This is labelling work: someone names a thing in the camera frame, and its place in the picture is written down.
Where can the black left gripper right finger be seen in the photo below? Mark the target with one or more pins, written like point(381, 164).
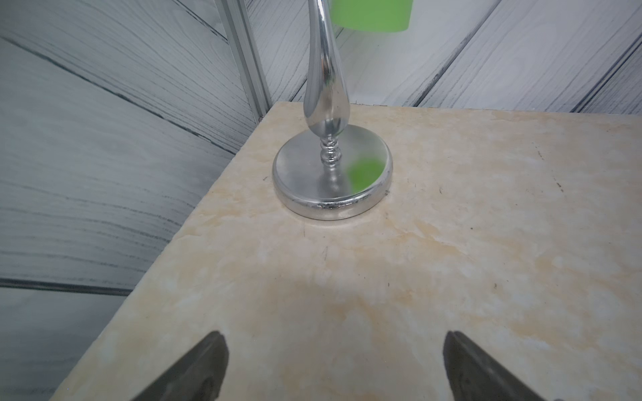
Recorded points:
point(473, 374)

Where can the chrome glass rack stand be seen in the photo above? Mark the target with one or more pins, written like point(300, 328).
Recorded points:
point(333, 170)

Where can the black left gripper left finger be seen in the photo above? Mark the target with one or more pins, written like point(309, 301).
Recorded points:
point(197, 375)

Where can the aluminium frame post left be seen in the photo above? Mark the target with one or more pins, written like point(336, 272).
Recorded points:
point(245, 52)

